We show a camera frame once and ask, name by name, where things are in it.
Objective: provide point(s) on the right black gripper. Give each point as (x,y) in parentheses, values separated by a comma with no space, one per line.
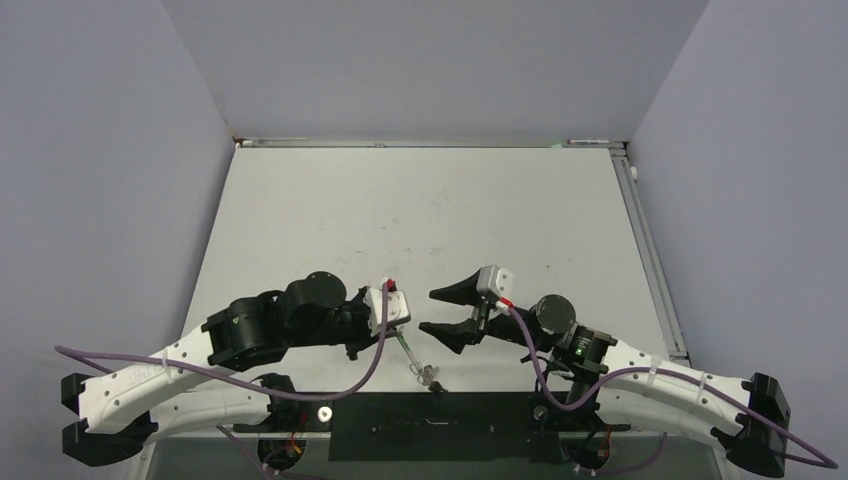
(463,293)

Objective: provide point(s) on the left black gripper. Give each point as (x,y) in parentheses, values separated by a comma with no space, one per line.
(365,339)

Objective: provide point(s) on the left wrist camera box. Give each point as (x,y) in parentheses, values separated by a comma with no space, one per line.
(391,309)

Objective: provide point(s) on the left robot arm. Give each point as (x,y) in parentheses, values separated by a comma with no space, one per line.
(196,382)

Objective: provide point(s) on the marker pen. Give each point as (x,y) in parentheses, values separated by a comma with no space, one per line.
(588,142)

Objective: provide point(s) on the aluminium rail edge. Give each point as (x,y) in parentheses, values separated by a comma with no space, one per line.
(626,175)
(400,143)

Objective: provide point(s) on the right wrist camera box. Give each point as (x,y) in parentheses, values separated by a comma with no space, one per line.
(494,281)

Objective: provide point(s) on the perforated metal key plate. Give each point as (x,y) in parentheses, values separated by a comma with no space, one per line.
(424,373)

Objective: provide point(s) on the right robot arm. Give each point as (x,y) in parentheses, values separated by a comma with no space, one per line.
(596,380)

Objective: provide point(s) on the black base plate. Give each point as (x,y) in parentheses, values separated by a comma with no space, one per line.
(454,426)

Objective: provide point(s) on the aluminium rail right edge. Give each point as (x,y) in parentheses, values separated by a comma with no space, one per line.
(626,175)

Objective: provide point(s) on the aluminium rail back edge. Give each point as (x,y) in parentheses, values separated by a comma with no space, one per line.
(400,143)

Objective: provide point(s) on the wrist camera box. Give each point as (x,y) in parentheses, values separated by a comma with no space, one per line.
(391,309)
(494,281)

